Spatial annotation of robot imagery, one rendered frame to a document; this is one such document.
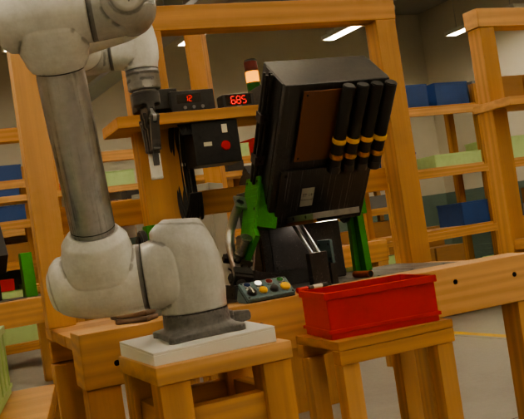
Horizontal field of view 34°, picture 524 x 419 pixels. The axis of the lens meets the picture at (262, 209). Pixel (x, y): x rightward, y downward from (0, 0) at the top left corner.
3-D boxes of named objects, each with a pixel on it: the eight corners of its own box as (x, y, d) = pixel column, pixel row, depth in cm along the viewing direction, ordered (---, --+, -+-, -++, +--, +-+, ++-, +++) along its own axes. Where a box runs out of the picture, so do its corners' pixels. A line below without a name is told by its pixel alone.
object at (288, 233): (347, 275, 297) (333, 179, 298) (268, 289, 286) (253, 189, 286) (324, 275, 314) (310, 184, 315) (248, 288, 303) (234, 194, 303)
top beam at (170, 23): (396, 18, 337) (393, -4, 337) (6, 38, 280) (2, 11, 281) (384, 25, 345) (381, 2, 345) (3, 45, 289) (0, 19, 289)
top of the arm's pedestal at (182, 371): (294, 357, 191) (291, 339, 191) (157, 386, 178) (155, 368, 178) (240, 347, 220) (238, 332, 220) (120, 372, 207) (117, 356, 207)
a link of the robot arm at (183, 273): (230, 307, 192) (215, 211, 191) (150, 321, 190) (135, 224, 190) (226, 300, 208) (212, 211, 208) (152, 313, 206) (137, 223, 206)
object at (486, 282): (541, 297, 278) (535, 251, 279) (86, 392, 222) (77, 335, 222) (514, 296, 291) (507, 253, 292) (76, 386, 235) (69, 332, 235)
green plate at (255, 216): (276, 244, 270) (282, 179, 272) (252, 241, 267) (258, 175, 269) (262, 245, 281) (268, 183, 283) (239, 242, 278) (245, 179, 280)
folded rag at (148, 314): (159, 317, 240) (158, 307, 240) (147, 322, 232) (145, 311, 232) (127, 321, 243) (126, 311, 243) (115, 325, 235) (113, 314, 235)
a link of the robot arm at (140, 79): (129, 68, 223) (132, 90, 223) (162, 66, 227) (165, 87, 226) (121, 76, 232) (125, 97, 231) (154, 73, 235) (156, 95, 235)
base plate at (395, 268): (460, 267, 284) (459, 261, 284) (140, 326, 243) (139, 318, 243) (395, 268, 323) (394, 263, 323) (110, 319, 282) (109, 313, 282)
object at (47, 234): (432, 261, 335) (395, 18, 337) (49, 329, 279) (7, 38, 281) (419, 261, 343) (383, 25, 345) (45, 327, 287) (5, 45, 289)
